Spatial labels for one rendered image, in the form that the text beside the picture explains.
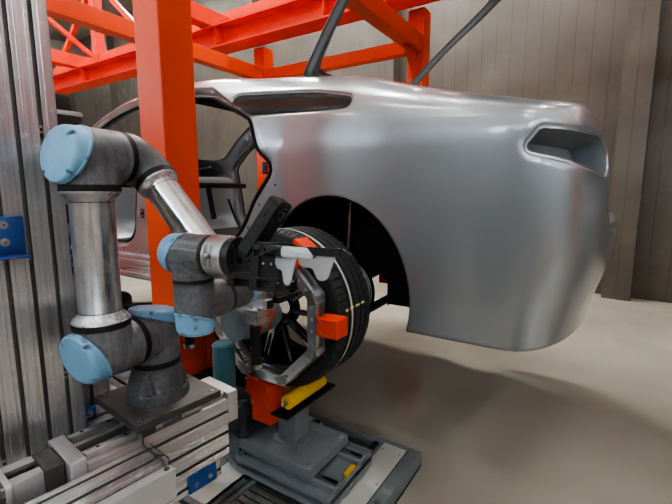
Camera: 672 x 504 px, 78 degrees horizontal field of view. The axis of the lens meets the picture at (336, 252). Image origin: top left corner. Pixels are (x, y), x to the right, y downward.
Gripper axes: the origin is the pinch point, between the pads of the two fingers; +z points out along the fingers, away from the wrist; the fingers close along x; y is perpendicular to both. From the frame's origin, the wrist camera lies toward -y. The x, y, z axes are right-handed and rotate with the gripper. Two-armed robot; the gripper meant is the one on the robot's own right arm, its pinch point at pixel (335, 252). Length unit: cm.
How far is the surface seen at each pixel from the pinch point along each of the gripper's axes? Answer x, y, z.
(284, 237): -80, -2, -58
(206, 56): -261, -179, -271
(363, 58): -327, -187, -129
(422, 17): -312, -209, -68
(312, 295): -71, 18, -40
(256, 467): -89, 97, -72
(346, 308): -84, 23, -32
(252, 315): -51, 24, -52
